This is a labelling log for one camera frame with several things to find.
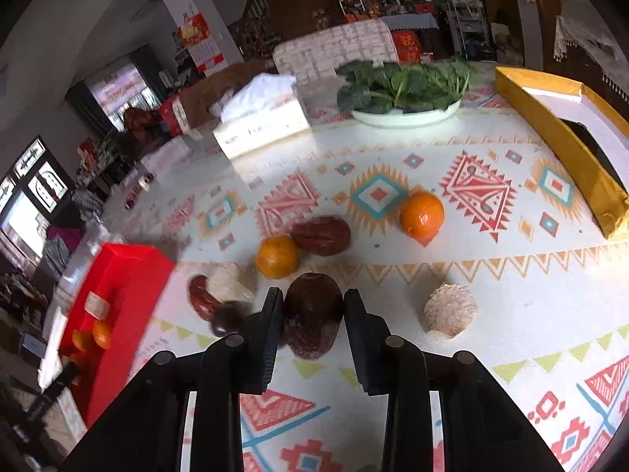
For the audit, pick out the black flat object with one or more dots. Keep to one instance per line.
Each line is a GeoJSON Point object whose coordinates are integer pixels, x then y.
{"type": "Point", "coordinates": [589, 147]}

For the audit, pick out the red printed carton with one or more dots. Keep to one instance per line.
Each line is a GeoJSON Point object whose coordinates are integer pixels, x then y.
{"type": "Point", "coordinates": [405, 44]}

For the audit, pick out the small orange mandarin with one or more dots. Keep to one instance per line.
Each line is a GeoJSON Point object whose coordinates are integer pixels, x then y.
{"type": "Point", "coordinates": [277, 256]}
{"type": "Point", "coordinates": [103, 334]}
{"type": "Point", "coordinates": [82, 340]}
{"type": "Point", "coordinates": [421, 216]}

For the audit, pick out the red cardboard box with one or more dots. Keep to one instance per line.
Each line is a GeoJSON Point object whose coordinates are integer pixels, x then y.
{"type": "Point", "coordinates": [132, 275]}

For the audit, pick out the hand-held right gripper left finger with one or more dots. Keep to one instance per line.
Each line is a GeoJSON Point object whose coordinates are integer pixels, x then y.
{"type": "Point", "coordinates": [268, 344]}

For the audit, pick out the chair with draped clothes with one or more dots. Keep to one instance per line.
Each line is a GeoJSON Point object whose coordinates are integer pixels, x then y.
{"type": "Point", "coordinates": [66, 233]}

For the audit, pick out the door with arched windows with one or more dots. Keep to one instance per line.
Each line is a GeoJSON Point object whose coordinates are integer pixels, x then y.
{"type": "Point", "coordinates": [34, 182]}

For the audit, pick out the red jujube date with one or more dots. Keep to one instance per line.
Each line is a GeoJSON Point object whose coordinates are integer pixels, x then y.
{"type": "Point", "coordinates": [322, 236]}
{"type": "Point", "coordinates": [199, 297]}
{"type": "Point", "coordinates": [312, 314]}

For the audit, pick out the beige pastry piece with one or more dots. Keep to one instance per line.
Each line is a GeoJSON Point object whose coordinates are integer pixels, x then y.
{"type": "Point", "coordinates": [449, 310]}

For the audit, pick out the white plate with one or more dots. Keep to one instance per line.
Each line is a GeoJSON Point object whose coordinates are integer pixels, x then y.
{"type": "Point", "coordinates": [408, 117]}

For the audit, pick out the chair with brick-pattern cover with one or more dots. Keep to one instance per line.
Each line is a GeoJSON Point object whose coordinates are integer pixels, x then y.
{"type": "Point", "coordinates": [339, 46]}

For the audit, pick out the red wall calendar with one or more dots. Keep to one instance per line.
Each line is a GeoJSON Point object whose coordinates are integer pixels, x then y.
{"type": "Point", "coordinates": [199, 39]}

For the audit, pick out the chair with lace cover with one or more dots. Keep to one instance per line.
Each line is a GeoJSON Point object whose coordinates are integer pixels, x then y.
{"type": "Point", "coordinates": [587, 34]}

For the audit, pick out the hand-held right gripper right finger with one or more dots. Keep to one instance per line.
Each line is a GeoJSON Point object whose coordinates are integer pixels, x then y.
{"type": "Point", "coordinates": [361, 344]}

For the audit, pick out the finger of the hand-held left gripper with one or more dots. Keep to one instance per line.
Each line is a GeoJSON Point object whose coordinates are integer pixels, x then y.
{"type": "Point", "coordinates": [54, 389]}

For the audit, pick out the gold cardboard box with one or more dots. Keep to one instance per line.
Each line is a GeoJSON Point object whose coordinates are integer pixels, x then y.
{"type": "Point", "coordinates": [555, 128]}

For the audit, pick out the metal storage rack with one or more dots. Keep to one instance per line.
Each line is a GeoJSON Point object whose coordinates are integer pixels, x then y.
{"type": "Point", "coordinates": [467, 22]}

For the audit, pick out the window with green curtains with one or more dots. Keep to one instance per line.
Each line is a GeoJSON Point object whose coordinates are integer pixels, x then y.
{"type": "Point", "coordinates": [120, 88]}

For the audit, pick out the wooden staircase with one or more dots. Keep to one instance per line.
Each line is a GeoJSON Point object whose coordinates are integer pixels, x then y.
{"type": "Point", "coordinates": [258, 14]}

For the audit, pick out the patterned tablecloth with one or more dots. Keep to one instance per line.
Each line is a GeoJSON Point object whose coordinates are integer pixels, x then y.
{"type": "Point", "coordinates": [373, 265]}

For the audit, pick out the red gift box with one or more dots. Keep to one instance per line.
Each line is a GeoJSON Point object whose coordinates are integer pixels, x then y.
{"type": "Point", "coordinates": [172, 113]}

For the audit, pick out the green leafy vegetables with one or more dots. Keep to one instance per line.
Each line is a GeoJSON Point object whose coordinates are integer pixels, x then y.
{"type": "Point", "coordinates": [403, 83]}

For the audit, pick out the white tissue box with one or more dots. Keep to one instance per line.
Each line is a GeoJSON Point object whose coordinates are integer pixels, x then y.
{"type": "Point", "coordinates": [263, 125]}

